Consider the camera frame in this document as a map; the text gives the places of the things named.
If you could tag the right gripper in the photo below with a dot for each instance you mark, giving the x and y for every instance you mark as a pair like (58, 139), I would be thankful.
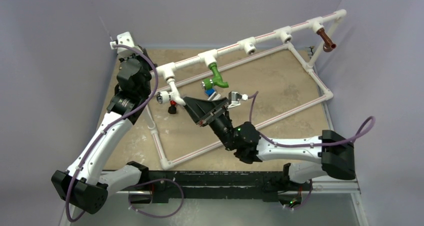
(199, 109)

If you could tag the white water faucet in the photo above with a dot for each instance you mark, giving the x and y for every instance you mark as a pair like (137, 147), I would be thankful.
(172, 95)

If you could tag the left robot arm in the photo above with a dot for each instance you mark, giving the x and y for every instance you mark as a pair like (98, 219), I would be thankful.
(82, 184)

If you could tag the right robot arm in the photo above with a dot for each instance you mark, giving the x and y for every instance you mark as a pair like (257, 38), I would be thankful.
(327, 154)

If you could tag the green water faucet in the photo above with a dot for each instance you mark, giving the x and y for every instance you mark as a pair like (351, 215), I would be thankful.
(216, 80)

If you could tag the brown water faucet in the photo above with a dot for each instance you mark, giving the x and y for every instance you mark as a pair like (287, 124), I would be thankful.
(328, 44)

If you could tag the black faucet red knob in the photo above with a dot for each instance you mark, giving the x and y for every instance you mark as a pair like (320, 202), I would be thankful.
(172, 109)

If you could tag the white faucet blue handle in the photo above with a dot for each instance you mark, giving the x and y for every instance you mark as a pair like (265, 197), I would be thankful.
(212, 94)

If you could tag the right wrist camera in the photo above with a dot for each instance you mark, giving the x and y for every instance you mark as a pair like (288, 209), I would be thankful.
(235, 98)

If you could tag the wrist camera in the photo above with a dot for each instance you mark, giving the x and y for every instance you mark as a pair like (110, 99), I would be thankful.
(235, 98)
(125, 39)

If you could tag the white pipe frame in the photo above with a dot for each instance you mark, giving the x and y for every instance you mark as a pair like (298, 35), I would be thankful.
(260, 46)

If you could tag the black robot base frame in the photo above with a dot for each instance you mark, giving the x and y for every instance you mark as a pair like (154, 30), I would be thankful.
(267, 186)

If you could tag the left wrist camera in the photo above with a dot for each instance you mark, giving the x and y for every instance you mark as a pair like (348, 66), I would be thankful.
(125, 39)

